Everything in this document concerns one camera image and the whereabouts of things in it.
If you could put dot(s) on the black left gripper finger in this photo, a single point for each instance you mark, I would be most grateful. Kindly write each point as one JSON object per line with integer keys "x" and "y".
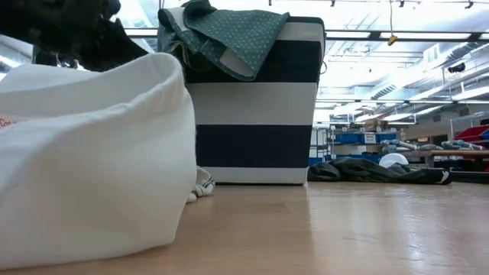
{"x": 111, "y": 53}

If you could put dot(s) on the plain white garment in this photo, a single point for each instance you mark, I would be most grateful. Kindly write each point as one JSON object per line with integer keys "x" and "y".
{"x": 95, "y": 172}

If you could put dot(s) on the green dotted garment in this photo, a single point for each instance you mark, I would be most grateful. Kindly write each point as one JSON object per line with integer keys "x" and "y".
{"x": 237, "y": 38}

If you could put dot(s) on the white sock with stripes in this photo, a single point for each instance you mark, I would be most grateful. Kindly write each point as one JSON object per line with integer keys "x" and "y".
{"x": 202, "y": 185}

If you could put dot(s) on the dark grey garment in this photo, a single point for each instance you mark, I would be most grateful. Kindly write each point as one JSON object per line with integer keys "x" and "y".
{"x": 366, "y": 170}

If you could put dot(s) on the navy white striped fabric bin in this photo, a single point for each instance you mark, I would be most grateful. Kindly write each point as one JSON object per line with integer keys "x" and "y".
{"x": 252, "y": 145}

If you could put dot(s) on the shelf with blue bins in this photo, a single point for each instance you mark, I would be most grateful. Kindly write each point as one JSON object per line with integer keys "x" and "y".
{"x": 363, "y": 137}

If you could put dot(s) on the white dome object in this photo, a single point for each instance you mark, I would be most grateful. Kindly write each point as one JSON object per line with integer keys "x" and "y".
{"x": 393, "y": 159}

